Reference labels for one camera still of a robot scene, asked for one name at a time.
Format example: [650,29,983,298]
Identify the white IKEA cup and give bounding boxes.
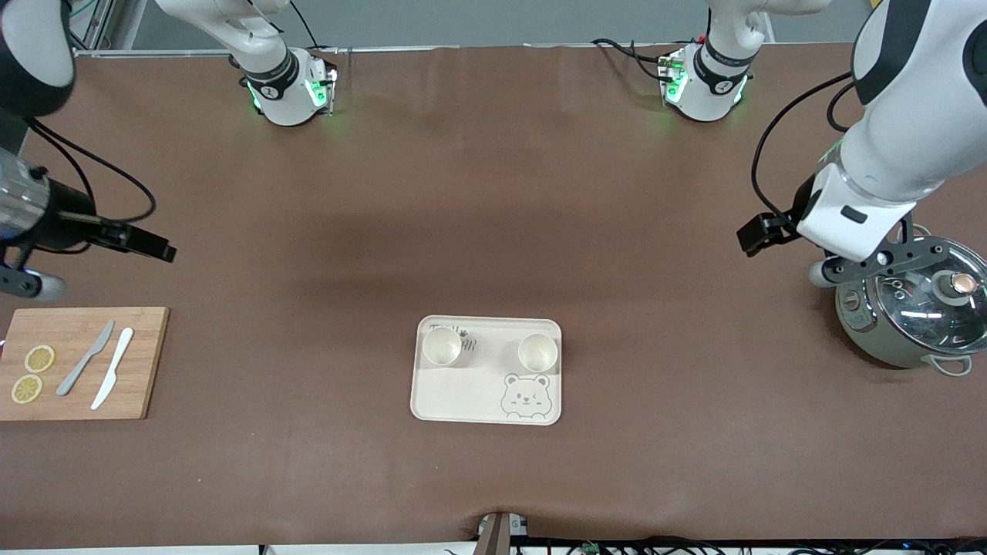
[517,333,559,374]
[422,327,463,368]

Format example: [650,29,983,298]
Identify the glass pot lid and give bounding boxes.
[874,235,987,355]

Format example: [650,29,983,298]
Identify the beige bear print tray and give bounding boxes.
[409,315,564,426]

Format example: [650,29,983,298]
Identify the white plastic knife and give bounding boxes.
[91,328,135,411]

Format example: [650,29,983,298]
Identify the aluminium frame structure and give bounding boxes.
[66,0,116,59]

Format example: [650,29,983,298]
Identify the black right base cable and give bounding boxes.
[289,0,326,53]

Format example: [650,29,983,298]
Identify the grey-green electric pot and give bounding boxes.
[835,224,987,377]

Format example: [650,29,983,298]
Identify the wooden cutting board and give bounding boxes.
[0,307,170,422]

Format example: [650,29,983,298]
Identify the black left base cables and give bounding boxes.
[591,35,673,84]

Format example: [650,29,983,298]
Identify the brown table mat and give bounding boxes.
[0,45,987,550]

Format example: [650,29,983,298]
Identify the grey plastic knife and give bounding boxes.
[56,320,116,397]

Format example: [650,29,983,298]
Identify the metal camera post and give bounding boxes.
[474,510,530,555]

